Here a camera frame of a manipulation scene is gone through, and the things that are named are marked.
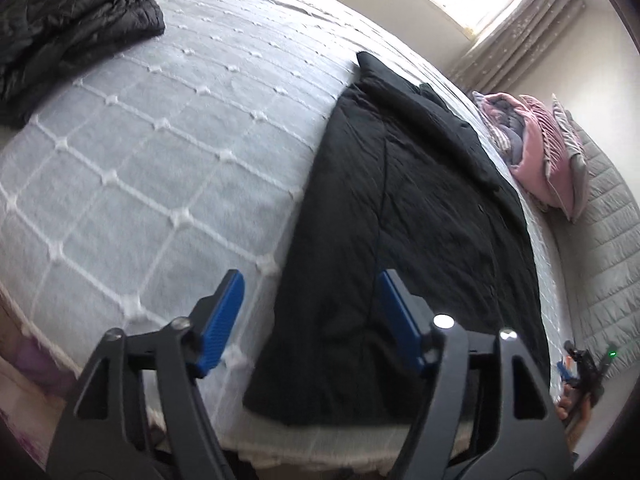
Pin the grey patterned curtain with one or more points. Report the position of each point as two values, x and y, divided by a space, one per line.
525 30

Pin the white grid bedspread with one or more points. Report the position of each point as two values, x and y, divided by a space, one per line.
150 160

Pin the black coat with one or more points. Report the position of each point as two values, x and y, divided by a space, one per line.
425 210

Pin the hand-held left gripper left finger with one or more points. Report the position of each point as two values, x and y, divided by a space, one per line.
225 320

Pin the person's right hand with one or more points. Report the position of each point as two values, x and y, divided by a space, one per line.
564 405

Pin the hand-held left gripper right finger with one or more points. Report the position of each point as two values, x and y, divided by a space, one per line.
400 320

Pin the pink folded quilt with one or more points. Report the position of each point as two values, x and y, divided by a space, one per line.
495 120

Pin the grey quilted headboard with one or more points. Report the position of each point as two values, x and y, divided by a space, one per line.
610 240

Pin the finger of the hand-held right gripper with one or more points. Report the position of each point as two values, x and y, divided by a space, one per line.
563 368

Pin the pink pillow grey trim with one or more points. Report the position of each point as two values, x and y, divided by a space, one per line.
537 160
575 170

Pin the black puffer jacket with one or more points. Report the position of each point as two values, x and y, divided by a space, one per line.
75 20

